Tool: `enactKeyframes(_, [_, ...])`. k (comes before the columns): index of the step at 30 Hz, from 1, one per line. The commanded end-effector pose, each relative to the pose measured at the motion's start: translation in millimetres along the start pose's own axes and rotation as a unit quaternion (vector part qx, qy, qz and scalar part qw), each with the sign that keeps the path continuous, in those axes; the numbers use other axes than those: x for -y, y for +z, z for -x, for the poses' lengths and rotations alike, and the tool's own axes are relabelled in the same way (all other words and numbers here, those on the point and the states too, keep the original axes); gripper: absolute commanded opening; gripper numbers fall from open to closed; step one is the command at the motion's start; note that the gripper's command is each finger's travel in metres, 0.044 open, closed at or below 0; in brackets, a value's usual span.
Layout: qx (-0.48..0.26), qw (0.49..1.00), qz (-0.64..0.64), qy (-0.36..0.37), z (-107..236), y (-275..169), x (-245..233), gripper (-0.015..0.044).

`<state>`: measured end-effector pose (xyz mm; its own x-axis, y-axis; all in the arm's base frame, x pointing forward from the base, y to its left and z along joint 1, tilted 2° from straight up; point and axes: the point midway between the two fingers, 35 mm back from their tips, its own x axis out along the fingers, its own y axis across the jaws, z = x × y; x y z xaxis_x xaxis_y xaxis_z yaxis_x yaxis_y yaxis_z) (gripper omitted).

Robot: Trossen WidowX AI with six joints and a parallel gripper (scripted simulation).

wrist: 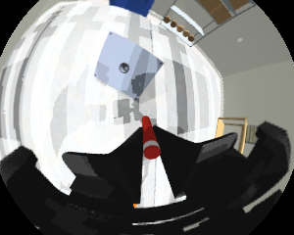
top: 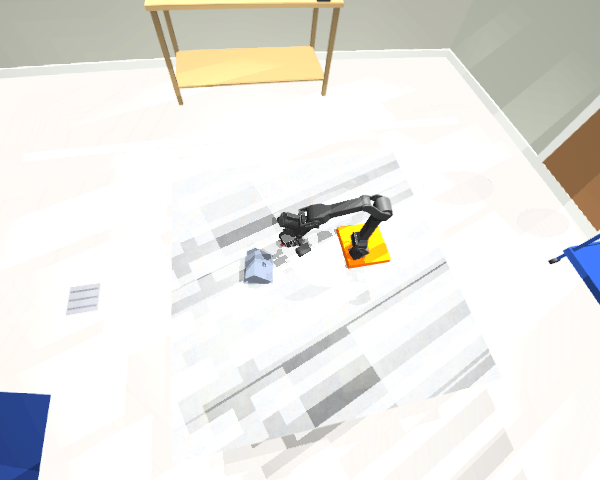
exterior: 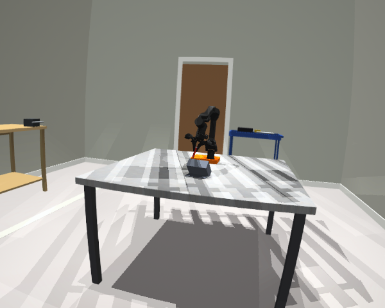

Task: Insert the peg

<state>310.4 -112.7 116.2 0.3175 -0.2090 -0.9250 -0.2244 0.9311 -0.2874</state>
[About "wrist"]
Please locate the red peg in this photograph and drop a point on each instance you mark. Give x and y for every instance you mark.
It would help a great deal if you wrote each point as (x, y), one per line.
(150, 144)

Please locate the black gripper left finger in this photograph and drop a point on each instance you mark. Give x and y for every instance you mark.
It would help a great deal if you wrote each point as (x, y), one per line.
(124, 164)

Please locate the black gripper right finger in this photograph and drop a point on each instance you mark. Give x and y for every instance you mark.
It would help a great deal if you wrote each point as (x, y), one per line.
(181, 158)

